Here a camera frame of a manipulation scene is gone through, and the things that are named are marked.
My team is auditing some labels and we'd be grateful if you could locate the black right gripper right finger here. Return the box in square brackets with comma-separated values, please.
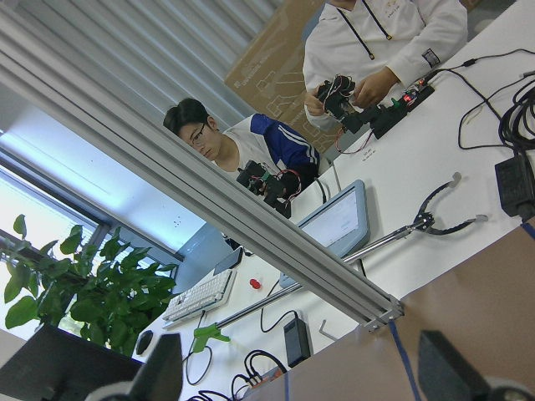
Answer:
[418, 330, 491, 401]

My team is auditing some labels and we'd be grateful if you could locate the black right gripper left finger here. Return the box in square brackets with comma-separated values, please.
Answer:
[128, 333, 183, 401]

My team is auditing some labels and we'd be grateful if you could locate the green potted plant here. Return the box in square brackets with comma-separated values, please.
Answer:
[1, 215, 176, 356]

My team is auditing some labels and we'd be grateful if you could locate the white keyboard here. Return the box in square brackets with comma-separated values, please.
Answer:
[162, 270, 236, 327]

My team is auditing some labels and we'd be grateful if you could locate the black monitor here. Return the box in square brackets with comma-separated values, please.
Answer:
[1, 325, 142, 400]

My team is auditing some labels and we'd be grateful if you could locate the black power adapter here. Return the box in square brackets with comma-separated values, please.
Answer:
[283, 317, 311, 368]

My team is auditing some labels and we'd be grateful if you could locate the metal reacher grabber tool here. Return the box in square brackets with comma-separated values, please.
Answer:
[215, 172, 488, 329]

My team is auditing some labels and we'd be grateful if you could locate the blue teach pendant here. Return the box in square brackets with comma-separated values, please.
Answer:
[278, 179, 372, 289]

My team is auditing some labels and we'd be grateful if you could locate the seated person blue jacket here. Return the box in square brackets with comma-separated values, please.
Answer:
[163, 98, 320, 199]

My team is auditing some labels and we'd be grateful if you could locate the person in white hoodie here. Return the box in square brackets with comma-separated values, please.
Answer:
[303, 1, 468, 130]

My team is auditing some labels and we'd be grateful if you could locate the aluminium frame beam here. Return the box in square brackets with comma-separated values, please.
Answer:
[1, 5, 403, 331]

